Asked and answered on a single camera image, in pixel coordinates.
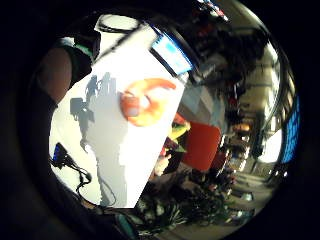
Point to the orange chair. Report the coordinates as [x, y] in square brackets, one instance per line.
[201, 146]

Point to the blue wall screen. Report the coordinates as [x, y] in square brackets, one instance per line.
[291, 131]

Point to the the person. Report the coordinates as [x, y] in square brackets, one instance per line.
[58, 75]

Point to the colourful soft toy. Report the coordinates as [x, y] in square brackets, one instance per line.
[175, 133]

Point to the green potted plants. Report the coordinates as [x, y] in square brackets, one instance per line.
[180, 205]

